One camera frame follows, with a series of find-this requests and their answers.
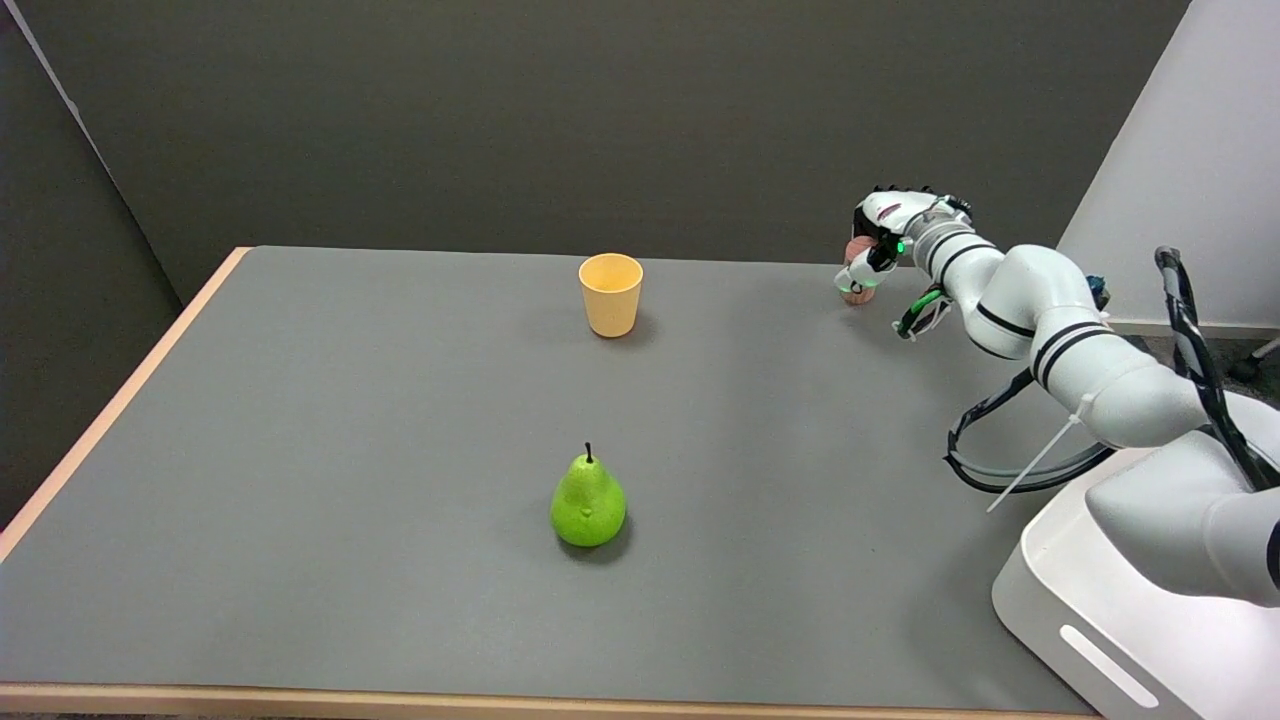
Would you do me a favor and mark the black green braided cable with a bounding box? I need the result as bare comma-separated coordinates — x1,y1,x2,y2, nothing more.
893,285,951,341

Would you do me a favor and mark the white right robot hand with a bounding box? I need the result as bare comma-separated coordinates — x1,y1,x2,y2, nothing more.
834,186,973,298

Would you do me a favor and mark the green pear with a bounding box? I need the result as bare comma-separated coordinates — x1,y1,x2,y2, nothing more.
549,442,628,549

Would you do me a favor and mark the wooden cylinder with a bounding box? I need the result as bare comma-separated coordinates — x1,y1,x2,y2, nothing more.
840,236,881,306

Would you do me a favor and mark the black grey cable bundle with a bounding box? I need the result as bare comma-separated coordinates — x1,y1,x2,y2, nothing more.
944,246,1280,495

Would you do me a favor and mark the yellow plastic cup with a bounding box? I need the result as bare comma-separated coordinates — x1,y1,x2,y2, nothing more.
578,253,644,339

